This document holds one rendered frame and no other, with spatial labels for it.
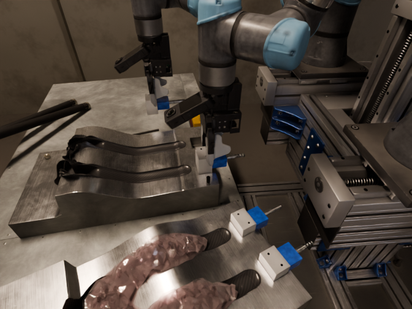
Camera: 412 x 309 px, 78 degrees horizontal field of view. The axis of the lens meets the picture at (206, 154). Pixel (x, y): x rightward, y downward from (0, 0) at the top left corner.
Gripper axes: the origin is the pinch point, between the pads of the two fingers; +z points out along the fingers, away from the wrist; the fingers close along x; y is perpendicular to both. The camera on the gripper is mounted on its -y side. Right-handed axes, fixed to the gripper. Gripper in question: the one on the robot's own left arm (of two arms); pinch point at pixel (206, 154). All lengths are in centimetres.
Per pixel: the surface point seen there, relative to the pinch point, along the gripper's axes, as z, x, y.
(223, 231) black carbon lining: 8.0, -17.9, 0.6
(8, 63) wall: 45, 199, -135
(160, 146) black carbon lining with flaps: 5.3, 11.8, -11.4
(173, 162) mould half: 4.7, 3.5, -8.5
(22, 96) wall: 77, 199, -138
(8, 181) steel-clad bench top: 14, 14, -58
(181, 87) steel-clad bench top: 14, 65, 1
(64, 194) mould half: 0.1, -7.0, -33.0
